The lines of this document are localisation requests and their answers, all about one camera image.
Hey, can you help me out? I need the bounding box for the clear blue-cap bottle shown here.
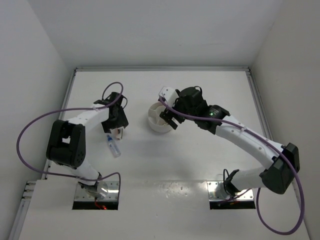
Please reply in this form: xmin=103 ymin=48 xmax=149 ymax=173
xmin=106 ymin=134 xmax=121 ymax=158

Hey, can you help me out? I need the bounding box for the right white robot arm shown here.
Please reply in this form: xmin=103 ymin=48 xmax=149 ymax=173
xmin=159 ymin=86 xmax=300 ymax=197

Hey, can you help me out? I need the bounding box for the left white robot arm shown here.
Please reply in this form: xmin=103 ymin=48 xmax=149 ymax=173
xmin=46 ymin=92 xmax=129 ymax=191

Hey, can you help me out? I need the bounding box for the white round divided organizer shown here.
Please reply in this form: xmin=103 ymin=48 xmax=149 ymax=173
xmin=147 ymin=102 xmax=173 ymax=134

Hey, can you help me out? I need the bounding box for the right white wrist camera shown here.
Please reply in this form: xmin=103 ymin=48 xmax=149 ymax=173
xmin=158 ymin=86 xmax=179 ymax=107

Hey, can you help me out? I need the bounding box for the aluminium frame rail back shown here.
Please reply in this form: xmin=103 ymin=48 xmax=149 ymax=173
xmin=74 ymin=66 xmax=250 ymax=72

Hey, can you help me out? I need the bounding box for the aluminium frame rail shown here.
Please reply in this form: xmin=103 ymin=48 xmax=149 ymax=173
xmin=246 ymin=68 xmax=274 ymax=140
xmin=9 ymin=69 xmax=77 ymax=240
xmin=74 ymin=66 xmax=250 ymax=72

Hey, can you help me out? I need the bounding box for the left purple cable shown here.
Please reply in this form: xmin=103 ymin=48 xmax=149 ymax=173
xmin=16 ymin=81 xmax=126 ymax=198

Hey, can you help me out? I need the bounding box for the purple cable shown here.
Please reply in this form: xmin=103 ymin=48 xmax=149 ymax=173
xmin=16 ymin=81 xmax=126 ymax=198
xmin=158 ymin=96 xmax=305 ymax=236

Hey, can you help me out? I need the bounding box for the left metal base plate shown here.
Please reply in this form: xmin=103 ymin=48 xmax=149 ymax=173
xmin=74 ymin=181 xmax=120 ymax=202

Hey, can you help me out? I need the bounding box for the metal base plate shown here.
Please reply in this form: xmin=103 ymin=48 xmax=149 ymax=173
xmin=74 ymin=181 xmax=120 ymax=202
xmin=207 ymin=181 xmax=254 ymax=203

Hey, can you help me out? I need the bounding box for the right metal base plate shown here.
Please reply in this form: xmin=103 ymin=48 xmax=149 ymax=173
xmin=207 ymin=181 xmax=254 ymax=203

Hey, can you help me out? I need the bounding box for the aluminium frame rail right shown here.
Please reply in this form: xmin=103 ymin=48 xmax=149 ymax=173
xmin=246 ymin=68 xmax=274 ymax=140

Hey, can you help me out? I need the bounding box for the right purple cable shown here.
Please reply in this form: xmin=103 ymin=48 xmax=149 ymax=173
xmin=158 ymin=96 xmax=305 ymax=236

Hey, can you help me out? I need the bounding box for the aluminium frame rail left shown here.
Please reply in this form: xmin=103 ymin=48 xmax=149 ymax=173
xmin=9 ymin=69 xmax=77 ymax=240

